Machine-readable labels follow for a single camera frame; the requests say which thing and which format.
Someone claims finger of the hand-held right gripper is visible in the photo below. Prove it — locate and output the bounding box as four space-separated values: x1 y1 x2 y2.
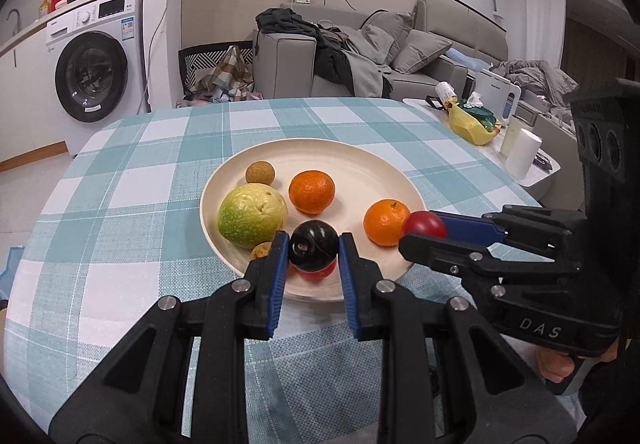
398 233 583 286
429 205 587 256

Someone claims white snack jar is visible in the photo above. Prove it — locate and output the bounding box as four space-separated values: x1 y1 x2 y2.
435 82 459 108

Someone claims dark clothes pile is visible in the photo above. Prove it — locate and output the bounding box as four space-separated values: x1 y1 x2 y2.
256 7 351 85

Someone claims small brown longan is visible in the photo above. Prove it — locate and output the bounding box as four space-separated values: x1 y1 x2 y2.
249 242 275 264
245 161 276 186

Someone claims cream round plate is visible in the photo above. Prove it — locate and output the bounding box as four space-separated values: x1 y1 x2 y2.
199 138 428 302

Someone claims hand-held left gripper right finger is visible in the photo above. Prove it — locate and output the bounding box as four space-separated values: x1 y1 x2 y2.
338 233 578 444

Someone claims yellow-green guava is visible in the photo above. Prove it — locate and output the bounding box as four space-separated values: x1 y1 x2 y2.
217 183 289 250

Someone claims grey garment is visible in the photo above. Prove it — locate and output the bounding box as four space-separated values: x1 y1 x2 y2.
340 27 396 98

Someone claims small red tomato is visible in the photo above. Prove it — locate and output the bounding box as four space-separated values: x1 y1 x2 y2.
402 211 448 240
297 261 337 282

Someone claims white kitchen counter cabinet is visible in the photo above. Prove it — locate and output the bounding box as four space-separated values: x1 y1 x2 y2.
0 19 69 171

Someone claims dark purple plum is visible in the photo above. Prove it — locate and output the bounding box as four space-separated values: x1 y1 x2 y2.
288 219 339 272

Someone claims white box appliance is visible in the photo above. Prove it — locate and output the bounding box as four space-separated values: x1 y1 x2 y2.
472 69 521 120

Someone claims white washing machine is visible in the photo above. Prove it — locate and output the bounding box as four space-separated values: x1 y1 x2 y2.
45 0 151 158

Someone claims light blue cloth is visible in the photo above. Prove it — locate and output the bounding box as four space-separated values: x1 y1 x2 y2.
445 47 484 70

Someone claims orange mandarin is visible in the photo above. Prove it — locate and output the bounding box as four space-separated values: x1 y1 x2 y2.
288 170 336 215
363 199 412 247

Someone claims person's right hand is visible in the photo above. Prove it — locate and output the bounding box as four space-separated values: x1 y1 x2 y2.
536 343 577 384

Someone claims grey blanket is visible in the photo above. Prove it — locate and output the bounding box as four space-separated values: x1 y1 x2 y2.
500 59 581 101

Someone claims grey pillow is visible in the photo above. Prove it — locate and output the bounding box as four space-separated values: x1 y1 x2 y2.
392 29 453 75
361 10 416 66

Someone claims plaid cloth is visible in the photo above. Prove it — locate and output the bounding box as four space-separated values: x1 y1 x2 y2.
192 45 264 103

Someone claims white paper roll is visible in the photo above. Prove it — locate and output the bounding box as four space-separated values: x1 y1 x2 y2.
500 113 527 158
505 127 544 178

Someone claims grey sofa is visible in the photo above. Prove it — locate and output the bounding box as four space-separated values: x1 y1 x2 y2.
252 0 581 101

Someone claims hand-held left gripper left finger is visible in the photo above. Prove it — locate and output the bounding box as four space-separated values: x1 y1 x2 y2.
47 231 291 444

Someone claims white side table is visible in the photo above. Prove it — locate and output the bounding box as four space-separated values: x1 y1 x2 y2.
402 97 562 188

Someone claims yellow bag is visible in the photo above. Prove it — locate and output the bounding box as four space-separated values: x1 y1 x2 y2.
447 104 502 146

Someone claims teal checked tablecloth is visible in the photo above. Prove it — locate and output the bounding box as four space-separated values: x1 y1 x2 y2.
2 97 551 444

